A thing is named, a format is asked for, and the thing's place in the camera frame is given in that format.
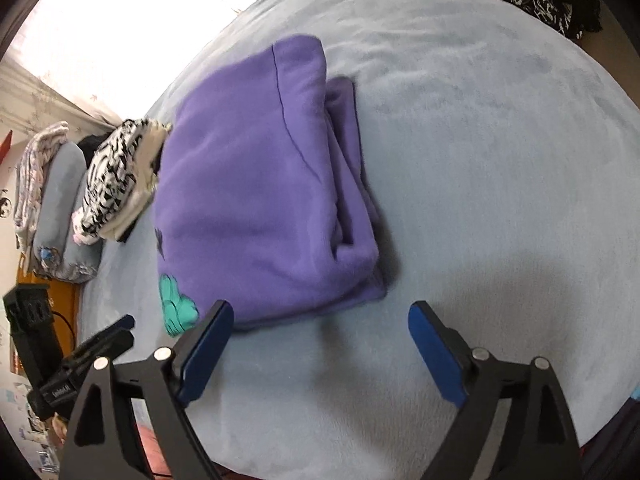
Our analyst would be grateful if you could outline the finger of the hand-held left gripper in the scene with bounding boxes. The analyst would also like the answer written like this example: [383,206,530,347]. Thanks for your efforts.
[62,315,136,372]

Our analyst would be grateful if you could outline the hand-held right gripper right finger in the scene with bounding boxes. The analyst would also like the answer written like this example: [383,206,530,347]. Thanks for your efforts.
[407,301,583,480]

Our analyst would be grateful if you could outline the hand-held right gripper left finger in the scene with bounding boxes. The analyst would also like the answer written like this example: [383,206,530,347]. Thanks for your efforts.
[59,300,235,480]

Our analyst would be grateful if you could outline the purple zip hoodie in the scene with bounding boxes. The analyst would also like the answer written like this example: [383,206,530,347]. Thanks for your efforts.
[152,34,388,338]

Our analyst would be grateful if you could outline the orange wooden headboard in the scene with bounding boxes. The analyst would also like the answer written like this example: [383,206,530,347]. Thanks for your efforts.
[15,252,81,356]

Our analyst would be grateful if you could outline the grey-blue rolled quilt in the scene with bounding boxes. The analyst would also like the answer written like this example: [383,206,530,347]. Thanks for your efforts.
[32,141,88,241]
[32,180,103,283]

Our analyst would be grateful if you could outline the white floral blanket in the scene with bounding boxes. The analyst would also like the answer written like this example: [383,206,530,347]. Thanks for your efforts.
[14,121,71,251]

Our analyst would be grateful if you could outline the black and white printed cloth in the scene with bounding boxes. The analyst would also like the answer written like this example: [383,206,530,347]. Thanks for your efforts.
[71,117,173,246]

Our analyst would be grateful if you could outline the grey-blue fleece bed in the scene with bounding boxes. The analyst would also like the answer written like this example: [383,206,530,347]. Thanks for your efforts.
[75,0,640,476]

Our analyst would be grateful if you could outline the wall paper clippings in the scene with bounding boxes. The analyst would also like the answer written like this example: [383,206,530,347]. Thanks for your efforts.
[0,350,56,461]

